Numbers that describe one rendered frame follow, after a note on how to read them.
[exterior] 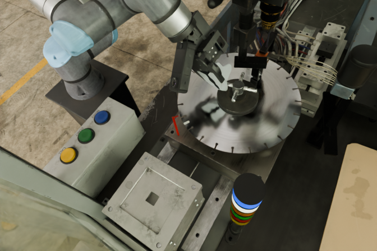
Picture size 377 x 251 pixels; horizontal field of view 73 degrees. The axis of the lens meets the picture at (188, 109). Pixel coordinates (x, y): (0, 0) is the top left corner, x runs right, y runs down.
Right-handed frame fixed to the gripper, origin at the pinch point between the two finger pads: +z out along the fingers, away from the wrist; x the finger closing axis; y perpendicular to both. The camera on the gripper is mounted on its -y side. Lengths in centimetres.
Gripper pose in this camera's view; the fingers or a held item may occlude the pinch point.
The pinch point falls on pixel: (221, 89)
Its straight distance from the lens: 67.6
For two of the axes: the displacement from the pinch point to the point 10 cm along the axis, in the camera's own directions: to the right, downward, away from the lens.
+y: 5.5, -8.1, 2.1
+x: -5.9, -1.9, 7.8
